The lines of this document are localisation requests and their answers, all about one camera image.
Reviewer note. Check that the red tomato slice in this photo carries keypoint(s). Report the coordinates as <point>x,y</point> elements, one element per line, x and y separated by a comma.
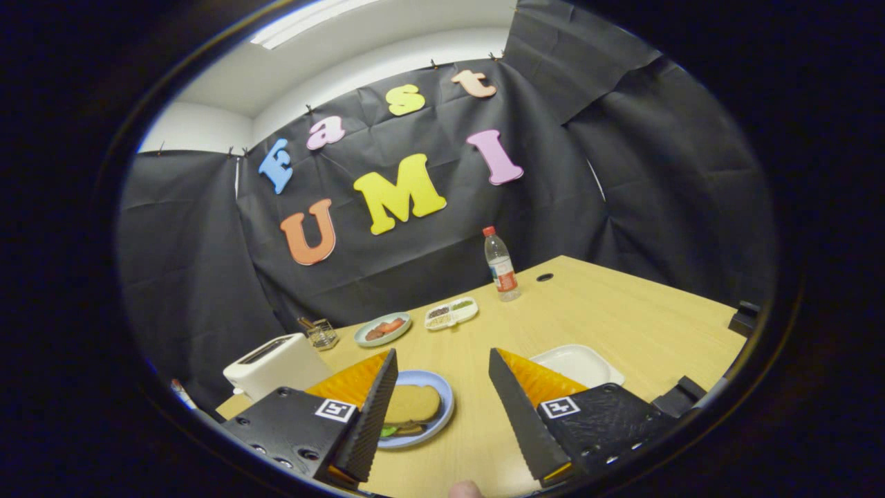
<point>393,324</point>

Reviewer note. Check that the red and white object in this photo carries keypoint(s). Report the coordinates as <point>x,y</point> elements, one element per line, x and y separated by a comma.
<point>181,394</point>

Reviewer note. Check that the blue plate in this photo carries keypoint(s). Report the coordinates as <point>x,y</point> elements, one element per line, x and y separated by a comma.
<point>444,394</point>

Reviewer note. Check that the white rectangular plate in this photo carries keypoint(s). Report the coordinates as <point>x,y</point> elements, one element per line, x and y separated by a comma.
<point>574,363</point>

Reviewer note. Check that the brown bread slice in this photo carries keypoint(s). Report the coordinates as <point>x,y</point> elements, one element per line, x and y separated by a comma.
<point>411,403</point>

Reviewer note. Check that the clear red-capped water bottle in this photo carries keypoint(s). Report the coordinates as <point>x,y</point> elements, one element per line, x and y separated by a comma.
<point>502,270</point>

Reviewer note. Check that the green lettuce leaf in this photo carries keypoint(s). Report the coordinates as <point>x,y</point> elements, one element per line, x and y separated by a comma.
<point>388,431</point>

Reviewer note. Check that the pale green plate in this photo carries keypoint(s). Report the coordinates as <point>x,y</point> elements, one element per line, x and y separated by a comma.
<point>365,341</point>

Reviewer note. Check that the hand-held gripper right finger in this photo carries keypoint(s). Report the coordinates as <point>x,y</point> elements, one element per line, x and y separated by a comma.
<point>522,418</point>

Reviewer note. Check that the white divided condiment tray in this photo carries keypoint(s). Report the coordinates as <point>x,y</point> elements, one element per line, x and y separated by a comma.
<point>451,315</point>

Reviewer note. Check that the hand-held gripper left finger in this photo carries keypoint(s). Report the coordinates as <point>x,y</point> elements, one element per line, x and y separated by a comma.
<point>370,422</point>

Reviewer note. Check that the white toaster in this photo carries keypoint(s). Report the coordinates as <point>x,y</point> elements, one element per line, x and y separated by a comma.
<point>283,370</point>

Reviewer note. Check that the brown meat patty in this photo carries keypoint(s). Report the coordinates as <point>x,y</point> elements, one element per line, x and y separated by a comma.
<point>377,334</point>

